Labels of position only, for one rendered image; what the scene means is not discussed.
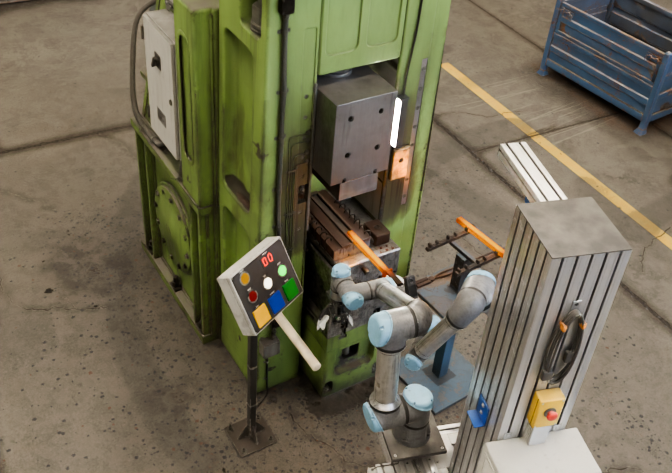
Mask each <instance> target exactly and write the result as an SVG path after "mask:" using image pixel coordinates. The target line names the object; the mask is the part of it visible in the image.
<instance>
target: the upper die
mask: <svg viewBox="0 0 672 473"><path fill-rule="evenodd" d="M312 174H313V175H314V176H315V177H316V178H317V179H318V180H319V181H320V182H321V183H322V184H323V185H324V186H325V187H326V188H327V189H328V190H329V192H330V193H331V194H332V195H333V196H334V197H335V198H336V199H337V200H338V201H341V200H344V199H347V198H350V197H353V196H357V195H360V194H363V193H366V192H370V191H373V190H376V188H377V180H378V172H377V173H376V172H375V171H373V174H370V175H367V176H363V177H360V178H357V179H353V180H350V181H346V182H345V181H344V180H343V181H342V183H340V184H336V185H333V186H329V184H328V183H327V182H326V181H325V180H324V179H323V178H322V177H321V176H320V175H319V174H318V173H317V172H316V171H315V170H314V169H313V168H312Z"/></svg>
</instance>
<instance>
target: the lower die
mask: <svg viewBox="0 0 672 473"><path fill-rule="evenodd" d="M316 193H318V194H319V196H320V197H321V198H322V199H323V200H324V201H325V202H326V203H327V204H328V205H329V206H330V207H331V208H332V210H333V211H334V212H335V213H336V214H337V215H338V216H339V217H340V218H341V219H342V220H343V221H344V222H345V224H346V225H347V226H348V227H349V228H350V229H351V230H353V231H354V232H355V233H356V235H357V236H358V237H359V238H360V239H361V240H362V241H363V242H364V243H365V244H366V245H367V246H368V247H369V245H370V236H369V235H368V234H367V233H365V234H364V232H365V231H364V230H363V229H362V228H361V227H360V229H359V225H358V223H357V222H355V224H354V221H355V220H354V219H353V218H352V217H350V218H349V216H350V215H349V214H348V213H347V212H346V211H345V210H344V209H343V208H342V207H340V208H339V206H340V204H339V203H338V202H337V201H336V202H335V203H334V201H335V199H334V198H333V197H332V196H331V195H330V194H329V193H328V192H327V191H326V190H321V191H314V192H311V195H310V211H309V215H312V216H313V220H311V217H309V227H308V231H309V232H310V224H311V222H312V221H317V225H316V222H313V223H312V227H311V234H312V235H313V237H314V238H315V229H316V227H318V226H322V230H321V227H319V228H317V230H316V240H317V241H318V242H319V240H320V234H321V233H322V232H324V231H326V232H327V235H326V233H323V234H322V235H321V246H322V247H323V248H324V244H325V239H326V238H327V237H331V238H332V241H331V239H330V238H328V239H327V240H326V251H327V253H328V254H329V255H330V256H331V257H332V258H333V260H334V261H337V260H340V259H343V258H346V257H349V256H352V255H355V254H358V253H360V252H362V251H361V250H360V249H359V248H358V247H357V246H356V245H355V244H354V241H353V240H352V239H351V238H350V237H349V235H348V234H347V233H346V232H345V231H344V230H343V229H342V228H341V227H340V226H339V225H338V224H337V222H336V221H335V220H334V219H333V218H332V217H331V216H330V215H329V214H328V213H327V212H326V210H325V209H324V208H323V207H322V206H321V205H320V204H319V203H318V202H317V201H316V200H315V198H314V197H313V196H312V195H313V194H316ZM344 211H345V213H344ZM348 254H350V255H349V256H348Z"/></svg>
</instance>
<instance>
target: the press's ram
mask: <svg viewBox="0 0 672 473"><path fill-rule="evenodd" d="M316 83H318V85H317V101H316V117H315V133H314V148H313V164H312V168H313V169H314V170H315V171H316V172H317V173H318V174H319V175H320V176H321V177H322V178H323V179H324V180H325V181H326V182H327V183H328V184H329V186H333V185H336V184H340V183H342V181H343V180H344V181H345V182H346V181H350V180H353V179H357V178H360V177H363V176H367V175H370V174H373V171H375V172H376V173H377V172H380V171H383V170H387V169H388V163H389V155H390V147H391V140H392V132H393V125H394V117H395V109H396V102H397V94H398V90H396V89H395V88H394V87H393V86H392V85H390V84H389V83H388V82H387V81H385V80H384V79H383V78H382V77H380V76H379V75H378V74H377V73H376V72H374V71H373V70H372V69H371V68H369V67H368V66H367V65H365V66H360V67H356V68H352V73H351V74H350V75H349V76H347V77H344V78H331V77H327V76H325V75H321V76H320V75H317V81H316Z"/></svg>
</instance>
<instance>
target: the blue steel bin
mask: <svg viewBox="0 0 672 473"><path fill-rule="evenodd" d="M548 67H550V68H552V69H553V70H555V71H557V72H558V73H560V74H562V75H564V76H565V77H567V78H569V79H570V80H572V81H574V82H575V83H577V84H579V85H580V86H582V87H584V88H586V89H587V90H589V91H591V92H592V93H594V94H596V95H597V96H599V97H601V98H603V99H604V100H606V101H608V102H609V103H611V104H613V105H614V106H616V107H618V108H619V109H621V110H623V111H625V112H626V113H628V114H630V115H631V116H633V117H635V118H636V119H638V120H640V121H641V122H640V124H639V126H638V128H637V129H635V130H634V131H633V132H634V133H636V134H637V135H639V136H642V135H645V134H647V127H648V124H649V122H651V121H654V120H656V119H659V118H661V117H664V116H666V115H669V114H671V113H672V11H670V10H668V9H666V8H664V7H662V6H660V5H658V4H656V3H654V2H651V1H649V0H557V1H556V5H555V9H554V13H553V17H552V21H551V25H550V29H549V33H548V37H547V41H546V45H545V49H544V53H543V57H542V61H541V65H540V68H539V70H538V71H537V72H536V73H538V74H539V75H541V76H546V75H548Z"/></svg>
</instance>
